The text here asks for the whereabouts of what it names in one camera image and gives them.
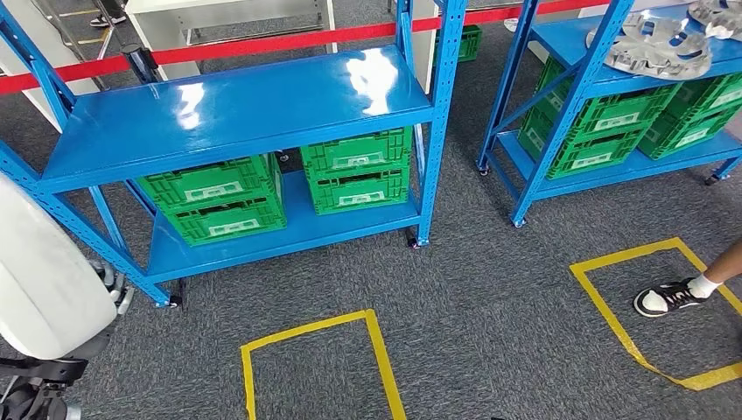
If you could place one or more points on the white board panel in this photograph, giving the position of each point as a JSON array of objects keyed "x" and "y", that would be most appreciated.
[{"x": 35, "y": 35}]

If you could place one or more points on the green plastic crate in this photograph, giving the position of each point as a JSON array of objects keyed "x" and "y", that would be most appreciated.
[
  {"x": 229, "y": 223},
  {"x": 585, "y": 156},
  {"x": 359, "y": 194},
  {"x": 356, "y": 152},
  {"x": 208, "y": 182},
  {"x": 614, "y": 113},
  {"x": 468, "y": 43},
  {"x": 716, "y": 95},
  {"x": 687, "y": 136}
]

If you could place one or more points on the person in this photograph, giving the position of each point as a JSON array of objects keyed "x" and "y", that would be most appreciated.
[{"x": 107, "y": 20}]

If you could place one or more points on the crumpled clear plastic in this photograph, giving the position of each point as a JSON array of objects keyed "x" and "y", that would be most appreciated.
[{"x": 510, "y": 25}]

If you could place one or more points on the chrome pole frame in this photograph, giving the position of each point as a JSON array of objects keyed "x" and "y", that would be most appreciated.
[{"x": 87, "y": 58}]

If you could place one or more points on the blue metal shelf rack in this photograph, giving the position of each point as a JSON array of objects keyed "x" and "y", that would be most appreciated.
[
  {"x": 243, "y": 110},
  {"x": 571, "y": 75}
]

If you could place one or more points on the silver cast metal part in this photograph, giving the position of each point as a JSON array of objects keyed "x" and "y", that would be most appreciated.
[
  {"x": 655, "y": 49},
  {"x": 716, "y": 17}
]

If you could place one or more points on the red barrier belt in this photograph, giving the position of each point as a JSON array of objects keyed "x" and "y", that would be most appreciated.
[{"x": 261, "y": 43}]

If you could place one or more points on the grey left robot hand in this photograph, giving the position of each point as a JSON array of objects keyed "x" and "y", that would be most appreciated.
[{"x": 119, "y": 290}]

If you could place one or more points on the white plastic shell part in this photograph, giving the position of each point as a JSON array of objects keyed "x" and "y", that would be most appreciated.
[{"x": 46, "y": 278}]

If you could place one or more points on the black barrier post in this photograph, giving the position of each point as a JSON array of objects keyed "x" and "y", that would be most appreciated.
[{"x": 139, "y": 61}]

